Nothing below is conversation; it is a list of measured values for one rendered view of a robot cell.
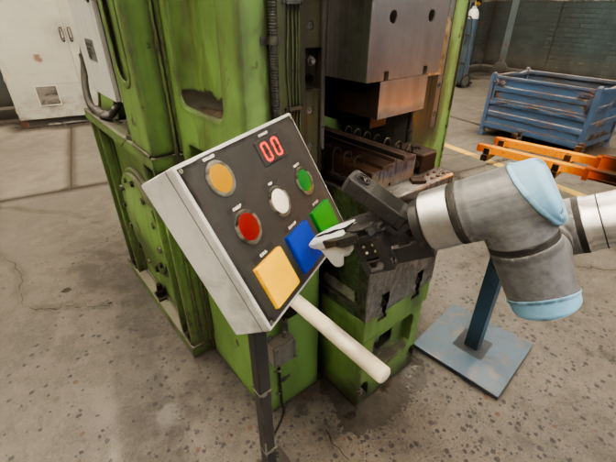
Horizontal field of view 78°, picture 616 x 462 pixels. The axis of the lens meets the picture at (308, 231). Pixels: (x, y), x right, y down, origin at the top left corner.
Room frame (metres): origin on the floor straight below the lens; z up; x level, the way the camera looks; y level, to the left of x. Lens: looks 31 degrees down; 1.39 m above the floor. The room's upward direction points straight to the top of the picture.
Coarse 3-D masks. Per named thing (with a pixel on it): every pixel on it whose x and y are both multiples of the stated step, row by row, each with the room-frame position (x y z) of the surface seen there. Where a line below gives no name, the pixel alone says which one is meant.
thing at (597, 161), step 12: (504, 144) 1.31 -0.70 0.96; (516, 144) 1.28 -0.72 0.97; (528, 144) 1.26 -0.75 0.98; (552, 156) 1.20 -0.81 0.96; (576, 156) 1.15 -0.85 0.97; (588, 156) 1.14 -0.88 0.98; (600, 156) 1.12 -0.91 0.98; (612, 156) 1.11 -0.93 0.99; (600, 168) 1.11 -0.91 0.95; (612, 168) 1.09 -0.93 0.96
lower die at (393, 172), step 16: (336, 144) 1.22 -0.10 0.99; (352, 144) 1.19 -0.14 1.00; (368, 144) 1.19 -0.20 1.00; (336, 160) 1.10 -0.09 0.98; (352, 160) 1.10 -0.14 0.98; (368, 160) 1.07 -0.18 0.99; (384, 160) 1.07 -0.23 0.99; (368, 176) 1.00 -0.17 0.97; (384, 176) 1.03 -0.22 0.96; (400, 176) 1.08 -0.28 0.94
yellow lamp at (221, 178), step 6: (216, 168) 0.53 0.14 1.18; (222, 168) 0.54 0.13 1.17; (210, 174) 0.51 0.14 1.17; (216, 174) 0.52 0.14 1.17; (222, 174) 0.53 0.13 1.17; (228, 174) 0.54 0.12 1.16; (216, 180) 0.52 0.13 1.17; (222, 180) 0.52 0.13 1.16; (228, 180) 0.53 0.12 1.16; (216, 186) 0.51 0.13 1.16; (222, 186) 0.52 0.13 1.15; (228, 186) 0.53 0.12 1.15
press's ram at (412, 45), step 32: (352, 0) 1.01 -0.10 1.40; (384, 0) 0.98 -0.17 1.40; (416, 0) 1.06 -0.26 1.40; (448, 0) 1.14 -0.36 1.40; (352, 32) 1.00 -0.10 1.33; (384, 32) 0.99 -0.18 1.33; (416, 32) 1.07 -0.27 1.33; (352, 64) 1.00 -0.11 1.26; (384, 64) 1.00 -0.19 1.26; (416, 64) 1.08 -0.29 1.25
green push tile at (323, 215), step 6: (318, 204) 0.68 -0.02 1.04; (324, 204) 0.69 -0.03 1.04; (318, 210) 0.66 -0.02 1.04; (324, 210) 0.68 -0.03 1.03; (330, 210) 0.69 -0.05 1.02; (312, 216) 0.64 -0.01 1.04; (318, 216) 0.65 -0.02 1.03; (324, 216) 0.67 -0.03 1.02; (330, 216) 0.68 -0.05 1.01; (318, 222) 0.64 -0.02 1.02; (324, 222) 0.66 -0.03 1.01; (330, 222) 0.67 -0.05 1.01; (336, 222) 0.69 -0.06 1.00; (318, 228) 0.64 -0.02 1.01; (324, 228) 0.65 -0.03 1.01
